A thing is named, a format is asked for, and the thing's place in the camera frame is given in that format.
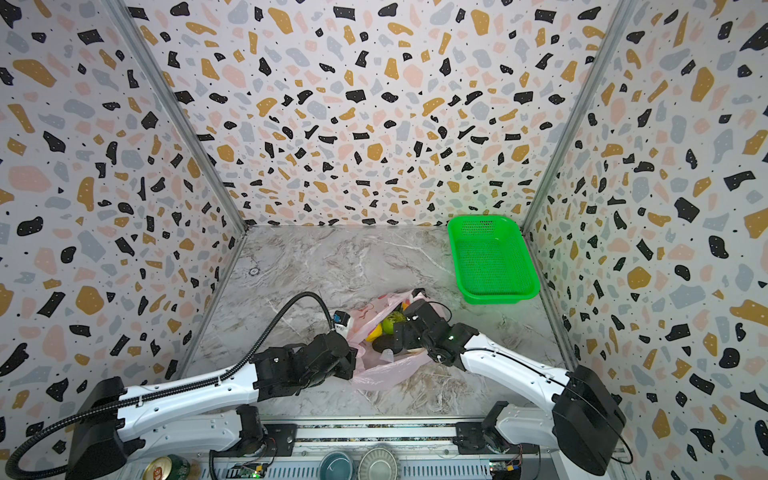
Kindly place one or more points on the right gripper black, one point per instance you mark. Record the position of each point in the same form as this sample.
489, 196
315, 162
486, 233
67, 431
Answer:
414, 321

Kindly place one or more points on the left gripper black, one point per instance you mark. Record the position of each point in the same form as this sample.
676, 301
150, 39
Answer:
350, 362

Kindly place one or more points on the pink plastic bag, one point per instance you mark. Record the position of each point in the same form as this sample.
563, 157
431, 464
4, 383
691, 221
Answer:
376, 371

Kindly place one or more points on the green plastic basket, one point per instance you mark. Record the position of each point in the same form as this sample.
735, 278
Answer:
491, 260

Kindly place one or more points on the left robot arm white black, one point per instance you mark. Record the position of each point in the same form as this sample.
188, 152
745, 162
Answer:
213, 413

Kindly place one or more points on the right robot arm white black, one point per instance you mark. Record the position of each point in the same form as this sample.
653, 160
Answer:
581, 418

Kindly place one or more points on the green avocado fruit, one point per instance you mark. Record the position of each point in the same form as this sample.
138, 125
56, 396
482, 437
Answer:
388, 324

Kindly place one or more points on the yellow fruit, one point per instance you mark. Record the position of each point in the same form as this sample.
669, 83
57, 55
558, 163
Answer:
377, 332

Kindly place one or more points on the teal ceramic bowl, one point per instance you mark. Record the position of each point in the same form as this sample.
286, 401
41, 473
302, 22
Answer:
336, 466

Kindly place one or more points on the small circuit board left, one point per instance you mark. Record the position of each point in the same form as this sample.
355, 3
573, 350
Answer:
250, 470

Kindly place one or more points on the small circuit board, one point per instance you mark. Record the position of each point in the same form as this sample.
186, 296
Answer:
505, 470
250, 470

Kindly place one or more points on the grey ribbed plate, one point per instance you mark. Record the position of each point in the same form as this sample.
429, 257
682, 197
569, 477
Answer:
378, 464

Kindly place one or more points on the green beverage can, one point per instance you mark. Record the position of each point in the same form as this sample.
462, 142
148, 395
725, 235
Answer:
170, 467

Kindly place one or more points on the small circuit board right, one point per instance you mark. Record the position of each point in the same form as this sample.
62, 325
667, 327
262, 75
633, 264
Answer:
505, 470

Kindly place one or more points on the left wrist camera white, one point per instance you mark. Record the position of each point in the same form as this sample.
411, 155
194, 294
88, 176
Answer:
342, 322

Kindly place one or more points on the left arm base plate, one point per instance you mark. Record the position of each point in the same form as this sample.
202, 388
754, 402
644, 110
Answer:
277, 440

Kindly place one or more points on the aluminium mounting rail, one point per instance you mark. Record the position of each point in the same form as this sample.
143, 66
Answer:
423, 448

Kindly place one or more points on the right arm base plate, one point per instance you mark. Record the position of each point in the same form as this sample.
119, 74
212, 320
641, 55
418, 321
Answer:
474, 438

